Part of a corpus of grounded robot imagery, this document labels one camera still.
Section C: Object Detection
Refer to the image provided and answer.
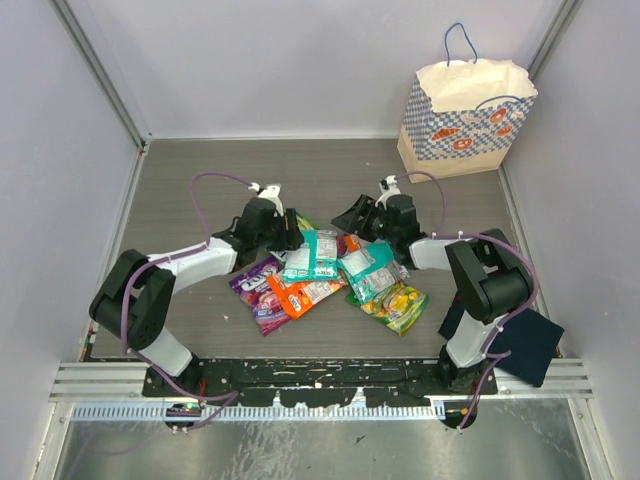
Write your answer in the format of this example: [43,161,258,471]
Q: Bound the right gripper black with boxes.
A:
[331,194,398,244]

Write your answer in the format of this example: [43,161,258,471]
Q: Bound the teal Fox's candy bag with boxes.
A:
[281,230,339,283]
[338,242,409,304]

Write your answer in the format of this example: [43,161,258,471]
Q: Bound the orange snack packet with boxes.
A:
[267,274,346,320]

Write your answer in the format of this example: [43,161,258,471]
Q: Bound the purple Fox's berries candy bag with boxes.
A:
[229,256,291,336]

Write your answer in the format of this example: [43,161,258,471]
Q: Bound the yellow green Fox's candy bag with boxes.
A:
[346,282,429,336]

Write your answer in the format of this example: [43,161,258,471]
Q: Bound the checkered paper bakery bag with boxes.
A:
[397,49,538,183]

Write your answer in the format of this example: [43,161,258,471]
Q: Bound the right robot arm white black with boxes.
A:
[332,194,538,394]

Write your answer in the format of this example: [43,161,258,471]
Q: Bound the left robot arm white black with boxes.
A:
[89,197,303,396]

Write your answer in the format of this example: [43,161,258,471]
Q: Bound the orange candy bag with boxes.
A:
[337,234,369,257]

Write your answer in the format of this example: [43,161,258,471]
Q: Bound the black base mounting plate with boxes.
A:
[142,357,499,409]

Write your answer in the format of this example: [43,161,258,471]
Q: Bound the dark blue cloth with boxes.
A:
[436,309,564,391]

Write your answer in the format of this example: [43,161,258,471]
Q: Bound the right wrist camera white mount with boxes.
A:
[375,175,401,209]

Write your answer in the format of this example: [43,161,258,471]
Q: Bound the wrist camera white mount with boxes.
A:
[375,175,401,209]
[248,182,284,217]

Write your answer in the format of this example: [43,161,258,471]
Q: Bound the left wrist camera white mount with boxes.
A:
[248,182,284,217]

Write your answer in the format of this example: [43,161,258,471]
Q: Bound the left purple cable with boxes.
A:
[119,172,261,431]

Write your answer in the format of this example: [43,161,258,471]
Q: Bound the slotted cable duct rail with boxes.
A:
[70,401,445,422]

